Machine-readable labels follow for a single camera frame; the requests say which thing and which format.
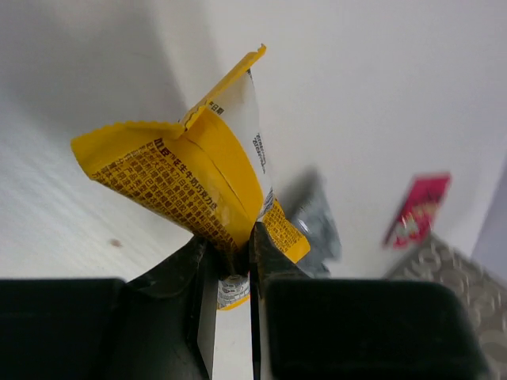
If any small yellow snack packet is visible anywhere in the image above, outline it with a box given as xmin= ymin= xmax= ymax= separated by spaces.
xmin=71 ymin=47 xmax=310 ymax=310

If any red snack packet far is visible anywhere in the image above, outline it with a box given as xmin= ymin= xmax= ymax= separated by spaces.
xmin=383 ymin=172 xmax=452 ymax=250

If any silver grey snack packet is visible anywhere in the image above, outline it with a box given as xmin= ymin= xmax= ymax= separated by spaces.
xmin=281 ymin=168 xmax=341 ymax=278

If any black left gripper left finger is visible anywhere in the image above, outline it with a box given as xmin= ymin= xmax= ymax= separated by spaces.
xmin=1 ymin=237 xmax=217 ymax=379

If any white paper coffee bag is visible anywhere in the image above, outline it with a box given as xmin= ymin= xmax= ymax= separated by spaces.
xmin=386 ymin=234 xmax=506 ymax=379

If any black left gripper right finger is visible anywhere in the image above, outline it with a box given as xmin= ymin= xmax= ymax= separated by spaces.
xmin=249 ymin=223 xmax=493 ymax=379

